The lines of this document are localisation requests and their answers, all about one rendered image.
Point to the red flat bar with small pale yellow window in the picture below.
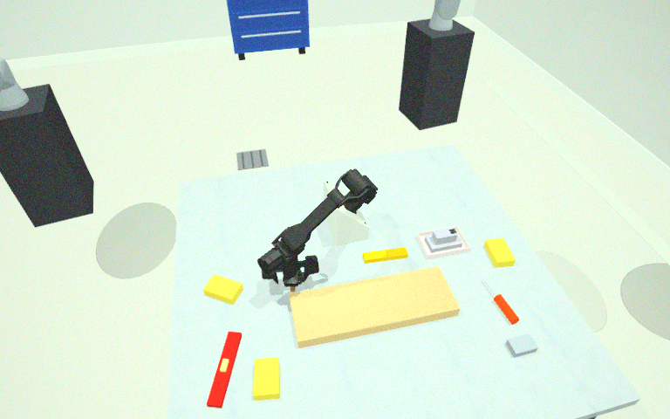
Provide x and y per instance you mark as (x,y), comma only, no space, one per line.
(224,370)

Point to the tan flat rectangular panel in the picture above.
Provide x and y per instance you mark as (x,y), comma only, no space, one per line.
(369,306)

